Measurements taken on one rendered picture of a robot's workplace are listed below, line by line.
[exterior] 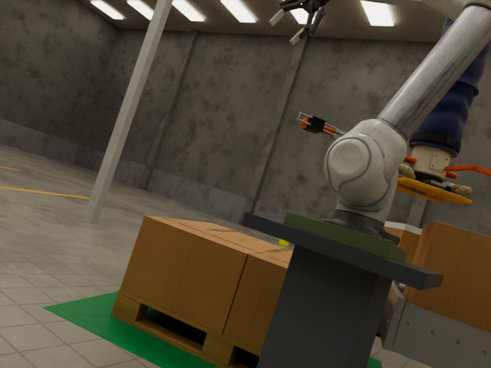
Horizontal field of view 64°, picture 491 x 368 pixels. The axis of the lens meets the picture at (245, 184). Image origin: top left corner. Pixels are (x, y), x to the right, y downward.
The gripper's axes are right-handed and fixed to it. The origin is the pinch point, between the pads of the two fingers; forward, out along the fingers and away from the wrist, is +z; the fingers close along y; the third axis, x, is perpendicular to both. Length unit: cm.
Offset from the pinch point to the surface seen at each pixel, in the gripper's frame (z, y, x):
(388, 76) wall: -286, 434, -982
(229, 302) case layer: 98, -51, -53
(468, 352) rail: 28, -122, -55
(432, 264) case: 16, -91, -64
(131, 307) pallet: 141, -23, -45
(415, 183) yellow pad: -2, -61, -61
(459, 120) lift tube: -37, -50, -71
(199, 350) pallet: 125, -59, -55
